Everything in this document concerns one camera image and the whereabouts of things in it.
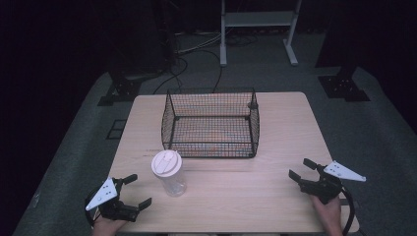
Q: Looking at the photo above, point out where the clear cup with white lid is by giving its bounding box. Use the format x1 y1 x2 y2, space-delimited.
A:
150 149 188 198

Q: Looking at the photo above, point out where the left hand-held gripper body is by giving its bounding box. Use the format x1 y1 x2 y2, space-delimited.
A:
85 177 141 223

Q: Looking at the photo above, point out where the black stand base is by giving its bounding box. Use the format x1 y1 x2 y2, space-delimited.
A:
96 73 143 107
317 66 372 103

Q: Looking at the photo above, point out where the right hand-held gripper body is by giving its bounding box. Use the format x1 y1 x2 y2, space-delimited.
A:
298 159 367 206

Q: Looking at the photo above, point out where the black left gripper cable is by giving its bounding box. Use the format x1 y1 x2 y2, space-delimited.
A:
84 196 101 228

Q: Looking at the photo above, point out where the black floor cable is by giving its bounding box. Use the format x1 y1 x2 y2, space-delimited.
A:
151 48 190 96
196 48 224 93

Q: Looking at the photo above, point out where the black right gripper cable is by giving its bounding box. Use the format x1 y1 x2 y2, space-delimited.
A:
339 187 357 236

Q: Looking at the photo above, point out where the white metal stand frame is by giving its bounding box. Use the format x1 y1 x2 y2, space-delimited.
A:
219 0 303 68

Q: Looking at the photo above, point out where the person's right hand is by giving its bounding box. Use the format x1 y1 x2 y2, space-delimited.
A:
309 194 344 236

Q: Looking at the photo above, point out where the person's left hand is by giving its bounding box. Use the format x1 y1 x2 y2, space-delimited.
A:
90 214 128 236

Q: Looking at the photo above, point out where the black wire mesh basket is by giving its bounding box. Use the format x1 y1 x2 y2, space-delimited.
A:
160 87 261 159

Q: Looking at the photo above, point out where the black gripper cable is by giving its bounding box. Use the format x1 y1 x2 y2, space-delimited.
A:
84 196 101 228
339 187 357 236

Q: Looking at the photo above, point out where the pale floor cable bundle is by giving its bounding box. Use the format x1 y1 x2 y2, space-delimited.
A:
176 31 224 56

